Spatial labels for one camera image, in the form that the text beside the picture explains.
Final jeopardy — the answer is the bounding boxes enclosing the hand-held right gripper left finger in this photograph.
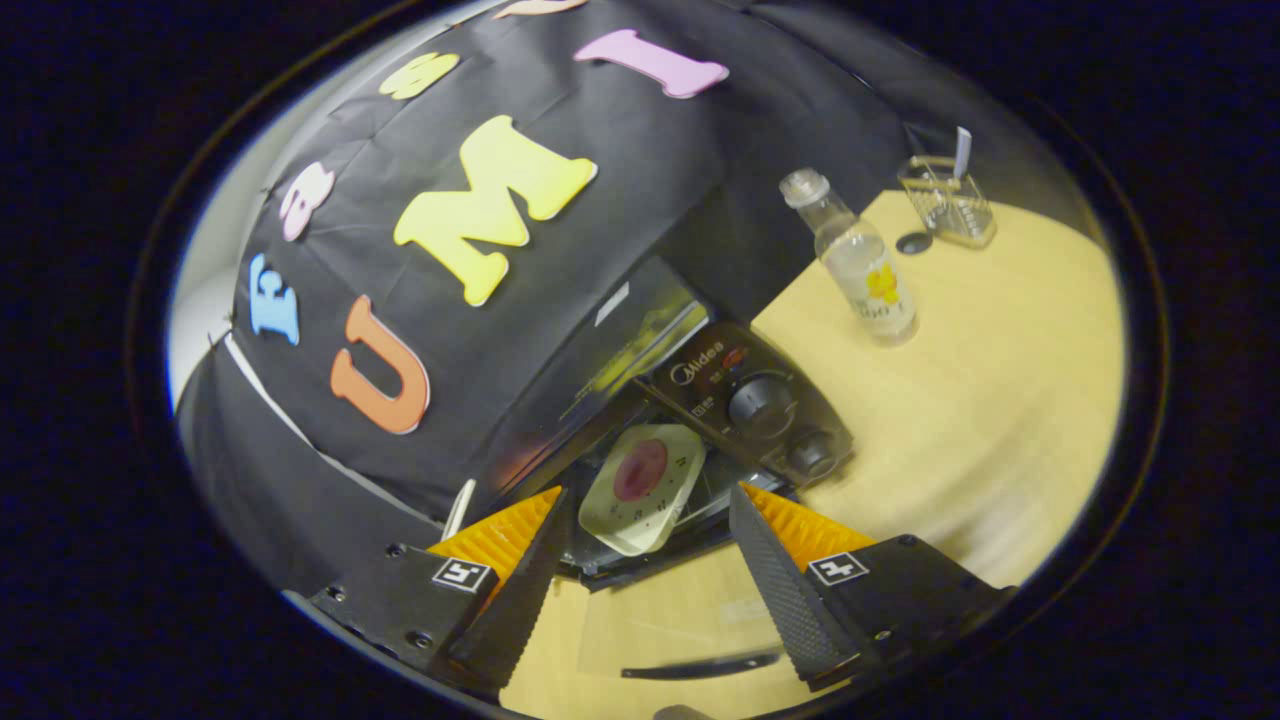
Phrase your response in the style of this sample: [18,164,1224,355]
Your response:
[310,487,569,701]

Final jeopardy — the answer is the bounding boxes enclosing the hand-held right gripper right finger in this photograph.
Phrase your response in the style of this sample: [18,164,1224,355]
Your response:
[728,483,1016,693]

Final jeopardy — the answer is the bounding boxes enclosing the pale square food tray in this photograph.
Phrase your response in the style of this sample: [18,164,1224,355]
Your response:
[578,423,707,557]

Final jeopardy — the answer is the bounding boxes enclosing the pink round food slice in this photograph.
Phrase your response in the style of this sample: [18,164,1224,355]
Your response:
[612,440,669,503]

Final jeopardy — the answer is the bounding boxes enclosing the black electric oven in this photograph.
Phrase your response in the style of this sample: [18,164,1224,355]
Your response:
[470,255,856,686]

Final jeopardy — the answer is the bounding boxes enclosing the clear glass bottle yellow label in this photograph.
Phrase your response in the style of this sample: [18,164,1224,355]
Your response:
[780,168,919,347]

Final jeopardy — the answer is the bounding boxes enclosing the clear utensil holder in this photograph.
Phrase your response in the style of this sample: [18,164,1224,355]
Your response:
[897,155,997,249]

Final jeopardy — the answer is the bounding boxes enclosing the white power cable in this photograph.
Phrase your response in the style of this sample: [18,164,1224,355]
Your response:
[443,480,477,541]

